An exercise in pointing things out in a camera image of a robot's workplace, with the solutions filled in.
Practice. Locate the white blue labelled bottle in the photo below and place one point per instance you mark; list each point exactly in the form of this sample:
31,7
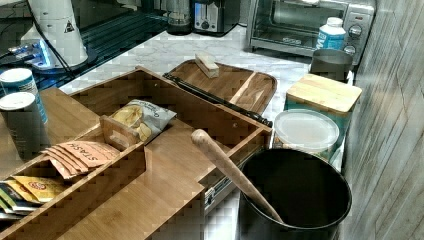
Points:
331,35

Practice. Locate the teal canister with bamboo lid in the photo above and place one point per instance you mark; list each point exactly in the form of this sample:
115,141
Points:
332,98

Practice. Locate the black utensil bucket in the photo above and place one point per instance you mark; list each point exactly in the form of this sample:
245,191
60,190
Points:
309,194

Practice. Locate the silver black toaster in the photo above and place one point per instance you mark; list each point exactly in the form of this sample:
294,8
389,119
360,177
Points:
215,17

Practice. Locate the chips snack bag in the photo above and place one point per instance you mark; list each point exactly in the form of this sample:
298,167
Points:
146,118

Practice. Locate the dark metal drawer handle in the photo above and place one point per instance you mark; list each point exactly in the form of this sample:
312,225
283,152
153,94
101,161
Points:
216,100

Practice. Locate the bamboo organizer box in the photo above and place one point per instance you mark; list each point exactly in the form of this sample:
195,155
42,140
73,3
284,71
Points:
129,199

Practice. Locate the silver toaster oven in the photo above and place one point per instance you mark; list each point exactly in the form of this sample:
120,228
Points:
292,26

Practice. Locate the grey can white lid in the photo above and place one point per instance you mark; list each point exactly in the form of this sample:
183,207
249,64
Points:
23,121

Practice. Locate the small wooden divider block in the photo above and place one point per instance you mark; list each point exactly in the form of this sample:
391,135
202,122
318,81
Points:
117,134

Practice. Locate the wooden utensil handle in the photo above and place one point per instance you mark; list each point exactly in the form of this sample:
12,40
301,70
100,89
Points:
215,154

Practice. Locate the bamboo drawer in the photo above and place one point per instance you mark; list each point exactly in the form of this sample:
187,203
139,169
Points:
237,134

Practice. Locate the blue can white lid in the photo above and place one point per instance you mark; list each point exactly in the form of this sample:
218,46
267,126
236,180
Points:
22,80

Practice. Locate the wooden serving tray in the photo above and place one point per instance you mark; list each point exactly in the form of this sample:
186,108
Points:
248,89

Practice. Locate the orange Stash tea packets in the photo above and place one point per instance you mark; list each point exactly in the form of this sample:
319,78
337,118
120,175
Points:
74,158

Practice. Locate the dark metal cup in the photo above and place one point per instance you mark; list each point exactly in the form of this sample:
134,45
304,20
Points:
332,64

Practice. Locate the yellow tea packets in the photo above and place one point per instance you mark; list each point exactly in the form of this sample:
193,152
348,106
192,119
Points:
22,195

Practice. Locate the light wooden block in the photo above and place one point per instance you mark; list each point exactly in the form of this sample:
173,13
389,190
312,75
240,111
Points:
207,64

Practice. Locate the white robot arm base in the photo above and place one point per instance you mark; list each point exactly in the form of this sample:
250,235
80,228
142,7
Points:
54,27

